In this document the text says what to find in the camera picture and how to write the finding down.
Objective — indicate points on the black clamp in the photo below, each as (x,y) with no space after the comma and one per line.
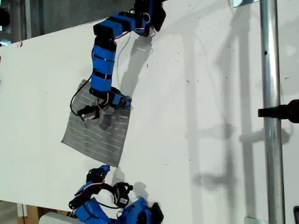
(282,111)

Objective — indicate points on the grey striped towel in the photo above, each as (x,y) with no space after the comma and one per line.
(98,137)

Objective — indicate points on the wooden table frame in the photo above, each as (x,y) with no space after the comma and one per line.
(30,213)

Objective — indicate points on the black round object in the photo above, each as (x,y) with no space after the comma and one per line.
(3,16)

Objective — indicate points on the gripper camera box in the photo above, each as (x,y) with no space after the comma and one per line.
(88,114)
(121,194)

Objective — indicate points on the white plastic box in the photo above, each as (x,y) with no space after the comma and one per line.
(53,219)

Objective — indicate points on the steel post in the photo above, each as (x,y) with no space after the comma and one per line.
(272,112)

